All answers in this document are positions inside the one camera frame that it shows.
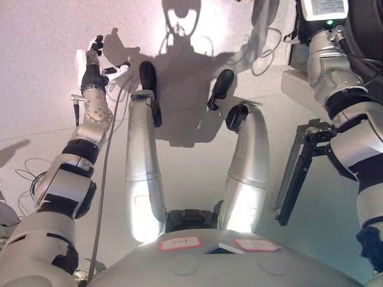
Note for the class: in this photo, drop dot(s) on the silver robot leg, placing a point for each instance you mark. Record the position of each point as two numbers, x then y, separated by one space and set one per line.
248 155
140 143

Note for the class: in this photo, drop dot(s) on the black metal frame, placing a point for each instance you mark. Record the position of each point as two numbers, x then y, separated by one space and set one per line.
296 179

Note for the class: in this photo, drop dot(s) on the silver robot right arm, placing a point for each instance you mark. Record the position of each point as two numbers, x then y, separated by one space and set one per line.
344 83

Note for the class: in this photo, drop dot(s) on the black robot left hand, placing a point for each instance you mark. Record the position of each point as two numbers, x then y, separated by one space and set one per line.
92 71

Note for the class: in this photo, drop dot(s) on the rounded red-bordered white label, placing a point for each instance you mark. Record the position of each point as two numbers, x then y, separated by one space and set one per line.
179 243

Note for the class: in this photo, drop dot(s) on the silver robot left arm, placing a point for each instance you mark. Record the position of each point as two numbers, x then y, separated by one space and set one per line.
68 191

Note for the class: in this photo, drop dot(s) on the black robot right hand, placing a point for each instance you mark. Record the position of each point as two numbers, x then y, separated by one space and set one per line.
324 9

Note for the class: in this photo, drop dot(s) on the silver robot left leg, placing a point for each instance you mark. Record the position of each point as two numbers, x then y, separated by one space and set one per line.
140 143

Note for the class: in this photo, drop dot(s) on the white cabinet side panel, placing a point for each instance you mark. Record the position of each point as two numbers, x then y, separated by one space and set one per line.
294 85

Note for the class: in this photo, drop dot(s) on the hexagonal red-bordered white label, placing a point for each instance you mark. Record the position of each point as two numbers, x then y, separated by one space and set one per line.
254 244

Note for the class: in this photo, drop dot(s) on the silver robot right leg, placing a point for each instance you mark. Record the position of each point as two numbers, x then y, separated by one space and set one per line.
248 155

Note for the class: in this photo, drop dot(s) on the grey robot torso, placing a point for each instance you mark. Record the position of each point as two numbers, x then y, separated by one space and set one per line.
209 269

